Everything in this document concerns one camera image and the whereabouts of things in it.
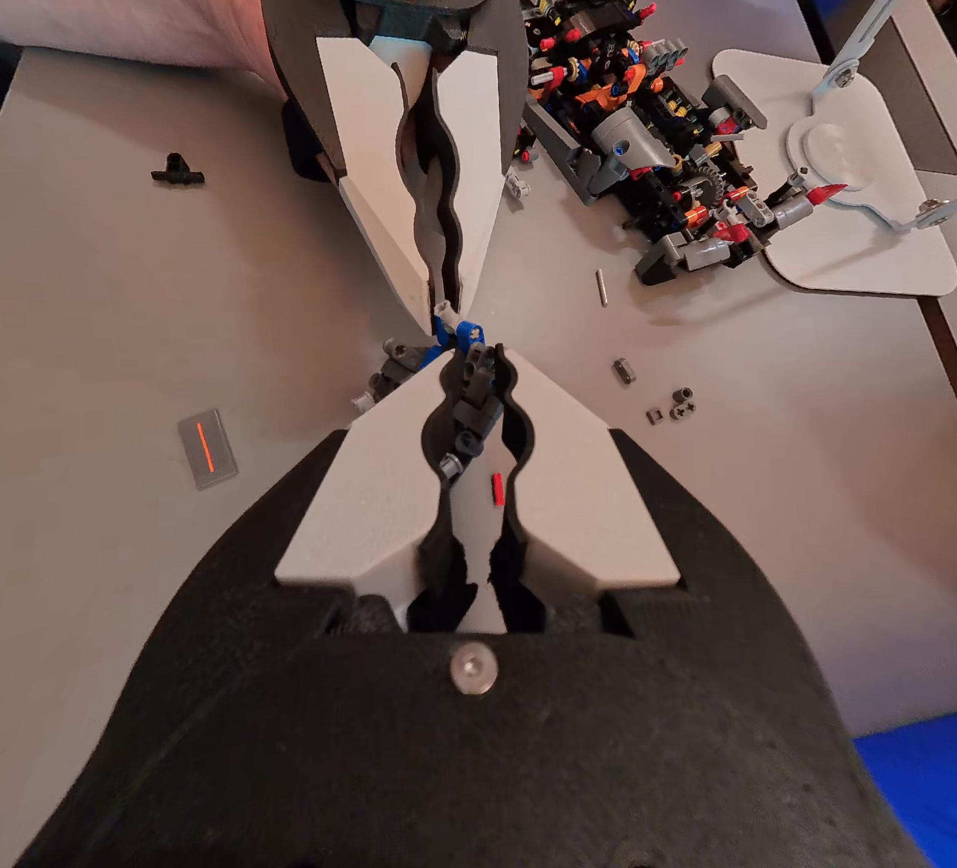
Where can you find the black t-shaped lego connector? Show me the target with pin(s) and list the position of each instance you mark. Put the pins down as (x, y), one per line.
(176, 172)

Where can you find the grey curved lego piece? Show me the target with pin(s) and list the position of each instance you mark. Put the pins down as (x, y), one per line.
(624, 371)

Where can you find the light grey lego axle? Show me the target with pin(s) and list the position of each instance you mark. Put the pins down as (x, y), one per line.
(602, 287)

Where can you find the grey square lego piece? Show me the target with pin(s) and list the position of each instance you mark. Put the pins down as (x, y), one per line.
(656, 415)

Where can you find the large lego car model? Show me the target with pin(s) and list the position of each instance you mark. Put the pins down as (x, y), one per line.
(620, 135)

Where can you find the red lego pin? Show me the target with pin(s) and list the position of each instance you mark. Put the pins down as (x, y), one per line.
(498, 489)

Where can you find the grey tile with orange stripe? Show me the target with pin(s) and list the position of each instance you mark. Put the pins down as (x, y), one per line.
(213, 457)

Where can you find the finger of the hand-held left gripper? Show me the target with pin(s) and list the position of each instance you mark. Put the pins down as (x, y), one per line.
(475, 135)
(359, 135)

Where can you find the grey lego double connector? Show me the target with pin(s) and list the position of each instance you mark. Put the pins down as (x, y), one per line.
(682, 404)

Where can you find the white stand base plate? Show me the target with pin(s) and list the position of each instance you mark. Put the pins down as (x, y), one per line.
(860, 255)

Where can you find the dark grey lego wing assembly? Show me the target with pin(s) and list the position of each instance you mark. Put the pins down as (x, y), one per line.
(475, 404)

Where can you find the small black lego assembly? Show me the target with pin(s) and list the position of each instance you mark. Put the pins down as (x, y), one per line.
(516, 184)

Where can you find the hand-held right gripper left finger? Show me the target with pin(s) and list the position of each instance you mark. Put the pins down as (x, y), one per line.
(359, 509)

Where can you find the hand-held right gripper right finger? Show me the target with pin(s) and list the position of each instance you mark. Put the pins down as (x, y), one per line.
(598, 509)

